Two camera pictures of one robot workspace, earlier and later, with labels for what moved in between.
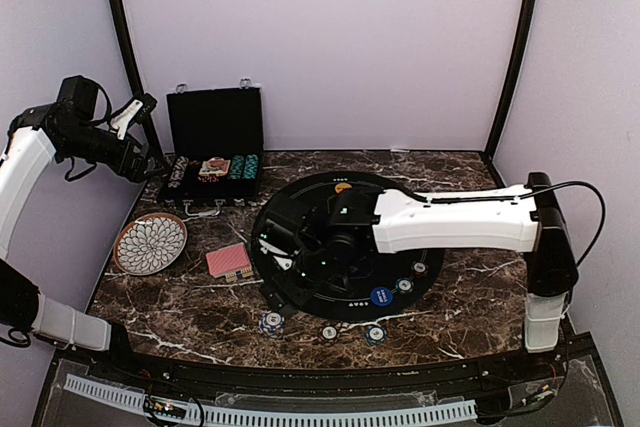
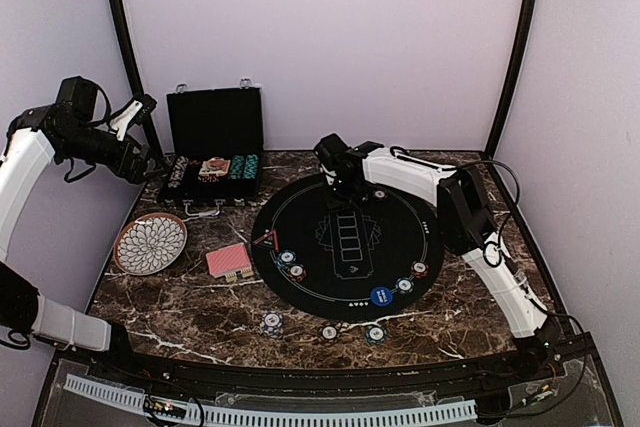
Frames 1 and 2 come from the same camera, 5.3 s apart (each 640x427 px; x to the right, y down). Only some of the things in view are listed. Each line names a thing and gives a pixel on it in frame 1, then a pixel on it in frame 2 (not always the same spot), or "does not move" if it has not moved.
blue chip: (405, 285) does not move
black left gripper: (135, 172) does not move
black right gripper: (277, 299) → (335, 204)
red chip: (419, 268) does not move
